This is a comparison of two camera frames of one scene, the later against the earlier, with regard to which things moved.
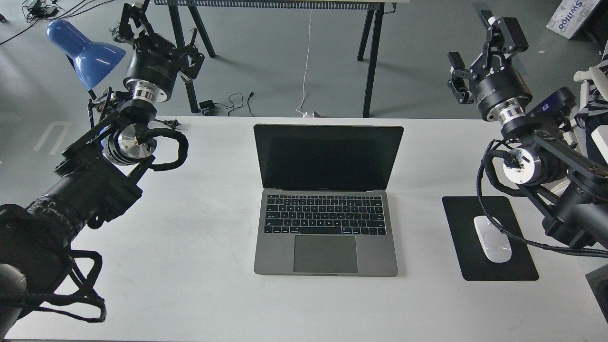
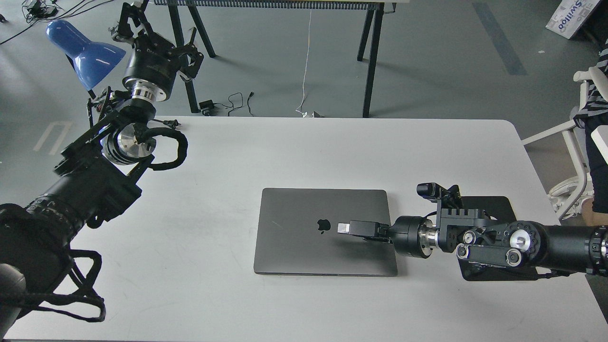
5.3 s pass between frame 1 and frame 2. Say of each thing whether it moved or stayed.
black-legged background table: stayed
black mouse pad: stayed
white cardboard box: stayed
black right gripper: moved
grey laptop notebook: moved
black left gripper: stayed
